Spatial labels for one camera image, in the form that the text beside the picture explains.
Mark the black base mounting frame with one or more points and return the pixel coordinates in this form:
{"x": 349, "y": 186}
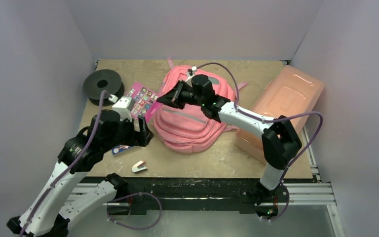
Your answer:
{"x": 244, "y": 195}

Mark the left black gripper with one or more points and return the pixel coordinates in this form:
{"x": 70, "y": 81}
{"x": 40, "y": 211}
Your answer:
{"x": 134, "y": 139}

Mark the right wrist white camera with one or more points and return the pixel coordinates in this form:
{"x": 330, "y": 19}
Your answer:
{"x": 191, "y": 71}

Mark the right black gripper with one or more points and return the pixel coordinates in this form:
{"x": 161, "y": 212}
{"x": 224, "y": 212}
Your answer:
{"x": 180, "y": 95}

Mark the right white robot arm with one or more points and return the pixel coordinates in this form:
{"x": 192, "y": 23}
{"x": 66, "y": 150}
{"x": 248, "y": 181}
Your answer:
{"x": 279, "y": 138}

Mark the pink marker pen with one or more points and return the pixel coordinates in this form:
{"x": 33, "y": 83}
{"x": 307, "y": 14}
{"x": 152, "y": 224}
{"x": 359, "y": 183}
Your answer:
{"x": 145, "y": 101}

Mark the small white stapler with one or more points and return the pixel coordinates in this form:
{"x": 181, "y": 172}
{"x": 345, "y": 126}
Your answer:
{"x": 139, "y": 167}

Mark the aluminium rail frame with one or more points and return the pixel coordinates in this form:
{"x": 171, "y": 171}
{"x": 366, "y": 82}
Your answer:
{"x": 301, "y": 186}

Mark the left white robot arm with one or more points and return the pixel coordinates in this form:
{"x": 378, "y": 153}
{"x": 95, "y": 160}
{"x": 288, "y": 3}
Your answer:
{"x": 49, "y": 215}

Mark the blue book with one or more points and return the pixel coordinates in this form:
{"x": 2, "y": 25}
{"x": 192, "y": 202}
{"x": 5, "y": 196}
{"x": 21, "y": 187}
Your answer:
{"x": 119, "y": 149}

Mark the pink translucent plastic box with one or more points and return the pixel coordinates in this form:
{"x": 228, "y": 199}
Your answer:
{"x": 292, "y": 92}

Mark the wrist white camera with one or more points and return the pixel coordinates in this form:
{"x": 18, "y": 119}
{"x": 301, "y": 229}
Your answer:
{"x": 191, "y": 71}
{"x": 123, "y": 106}

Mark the pink student backpack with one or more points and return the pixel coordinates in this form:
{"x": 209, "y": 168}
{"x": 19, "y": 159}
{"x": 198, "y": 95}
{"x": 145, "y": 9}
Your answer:
{"x": 188, "y": 130}

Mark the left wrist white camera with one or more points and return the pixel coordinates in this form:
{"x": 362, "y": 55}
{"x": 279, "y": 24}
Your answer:
{"x": 123, "y": 106}

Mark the black filament spool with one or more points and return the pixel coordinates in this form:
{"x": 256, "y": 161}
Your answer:
{"x": 100, "y": 80}

